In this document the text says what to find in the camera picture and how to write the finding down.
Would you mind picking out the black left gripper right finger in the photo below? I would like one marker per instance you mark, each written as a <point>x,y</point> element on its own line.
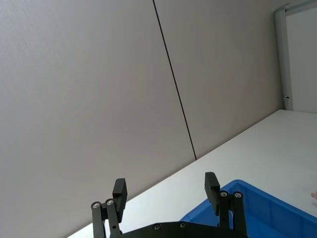
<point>211,193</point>

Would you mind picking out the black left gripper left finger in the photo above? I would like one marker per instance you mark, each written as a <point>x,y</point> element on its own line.
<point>120,198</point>

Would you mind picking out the person's hand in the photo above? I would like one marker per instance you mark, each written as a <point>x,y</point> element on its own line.
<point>314,195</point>

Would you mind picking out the blue plastic bin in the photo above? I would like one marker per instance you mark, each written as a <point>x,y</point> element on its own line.
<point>267,218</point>

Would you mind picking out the grey metal door frame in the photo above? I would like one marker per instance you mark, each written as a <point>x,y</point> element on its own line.
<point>282,57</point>

